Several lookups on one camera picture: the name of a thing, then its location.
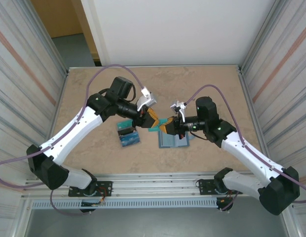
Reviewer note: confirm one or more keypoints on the blue leather card holder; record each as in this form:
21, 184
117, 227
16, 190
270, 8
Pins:
167, 143

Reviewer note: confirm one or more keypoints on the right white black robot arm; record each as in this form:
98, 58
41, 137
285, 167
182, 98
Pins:
251, 158

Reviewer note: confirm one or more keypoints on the black plastic card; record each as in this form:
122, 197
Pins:
127, 132

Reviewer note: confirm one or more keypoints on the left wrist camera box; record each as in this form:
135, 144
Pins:
148, 98

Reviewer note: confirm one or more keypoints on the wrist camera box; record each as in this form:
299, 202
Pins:
180, 106
148, 98

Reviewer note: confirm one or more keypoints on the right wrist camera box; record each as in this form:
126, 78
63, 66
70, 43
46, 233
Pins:
180, 106

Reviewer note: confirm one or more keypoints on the aluminium rail frame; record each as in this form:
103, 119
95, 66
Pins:
155, 187

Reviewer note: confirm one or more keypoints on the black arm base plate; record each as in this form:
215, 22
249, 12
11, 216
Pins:
204, 185
106, 185

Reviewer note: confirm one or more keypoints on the aluminium frame post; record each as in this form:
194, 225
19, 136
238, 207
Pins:
260, 37

